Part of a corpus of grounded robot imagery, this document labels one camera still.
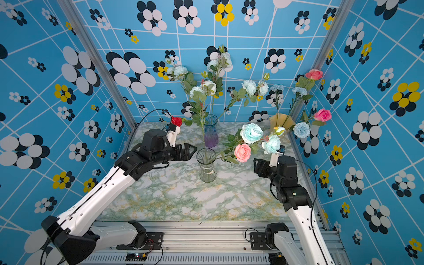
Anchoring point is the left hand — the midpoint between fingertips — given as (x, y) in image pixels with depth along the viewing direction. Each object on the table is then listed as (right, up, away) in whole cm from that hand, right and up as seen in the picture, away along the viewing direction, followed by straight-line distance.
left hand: (192, 146), depth 70 cm
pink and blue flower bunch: (+59, +14, +23) cm, 64 cm away
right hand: (+32, -6, +4) cm, 33 cm away
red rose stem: (-10, +12, +11) cm, 19 cm away
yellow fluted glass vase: (+49, +15, +26) cm, 57 cm away
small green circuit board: (-25, -49, +2) cm, 55 cm away
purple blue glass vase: (+7, +6, +34) cm, 35 cm away
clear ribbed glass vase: (+6, -6, +14) cm, 16 cm away
